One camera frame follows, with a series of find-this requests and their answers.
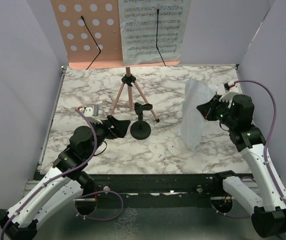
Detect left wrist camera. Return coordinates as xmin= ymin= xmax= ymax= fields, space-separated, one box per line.
xmin=77 ymin=104 xmax=102 ymax=124

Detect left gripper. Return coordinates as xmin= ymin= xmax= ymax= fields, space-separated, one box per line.
xmin=86 ymin=115 xmax=131 ymax=159

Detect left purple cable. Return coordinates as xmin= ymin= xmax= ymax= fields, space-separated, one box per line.
xmin=0 ymin=108 xmax=125 ymax=240

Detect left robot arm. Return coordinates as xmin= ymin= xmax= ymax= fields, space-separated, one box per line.
xmin=0 ymin=115 xmax=131 ymax=240

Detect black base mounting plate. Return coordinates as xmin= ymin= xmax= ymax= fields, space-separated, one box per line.
xmin=33 ymin=170 xmax=258 ymax=209

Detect black microphone desk stand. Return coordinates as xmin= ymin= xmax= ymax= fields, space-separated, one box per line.
xmin=130 ymin=102 xmax=153 ymax=140

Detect white paper sheet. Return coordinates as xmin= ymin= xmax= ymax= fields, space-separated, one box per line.
xmin=179 ymin=79 xmax=218 ymax=151

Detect pink folding music stand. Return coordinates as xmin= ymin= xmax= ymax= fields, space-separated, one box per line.
xmin=51 ymin=0 xmax=180 ymax=109

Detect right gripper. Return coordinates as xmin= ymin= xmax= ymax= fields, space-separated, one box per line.
xmin=197 ymin=94 xmax=237 ymax=128

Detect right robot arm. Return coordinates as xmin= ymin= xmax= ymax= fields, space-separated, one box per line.
xmin=197 ymin=94 xmax=286 ymax=238

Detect printed sheet music page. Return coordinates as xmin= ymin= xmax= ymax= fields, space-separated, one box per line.
xmin=118 ymin=0 xmax=191 ymax=66

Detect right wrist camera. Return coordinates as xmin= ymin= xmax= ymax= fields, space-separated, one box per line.
xmin=219 ymin=81 xmax=242 ymax=102

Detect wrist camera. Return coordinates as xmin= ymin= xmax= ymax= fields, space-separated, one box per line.
xmin=219 ymin=81 xmax=242 ymax=102
xmin=77 ymin=104 xmax=102 ymax=124

